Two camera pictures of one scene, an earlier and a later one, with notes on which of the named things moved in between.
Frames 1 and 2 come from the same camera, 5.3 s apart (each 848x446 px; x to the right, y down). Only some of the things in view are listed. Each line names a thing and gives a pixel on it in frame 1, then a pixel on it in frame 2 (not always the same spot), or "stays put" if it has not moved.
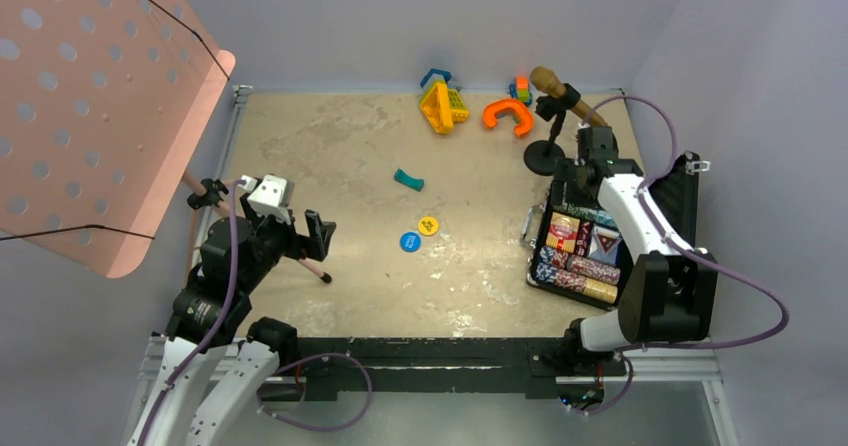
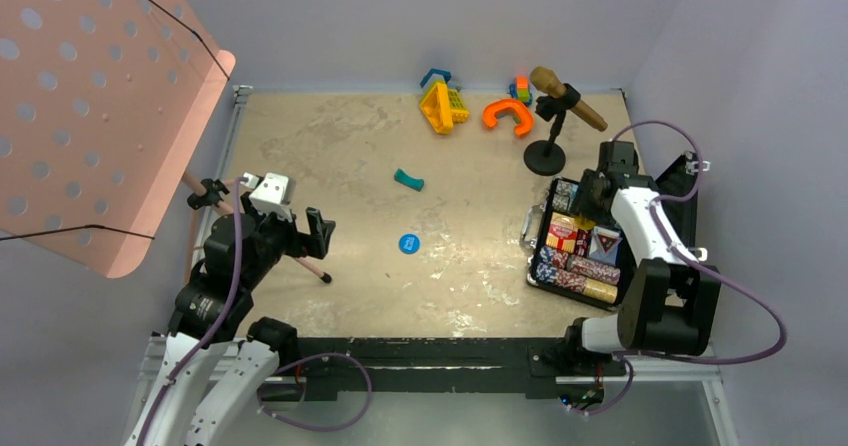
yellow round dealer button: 428,225 -> 584,224
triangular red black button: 606,241 stays put
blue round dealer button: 410,242 stays put
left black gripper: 299,245 stays put
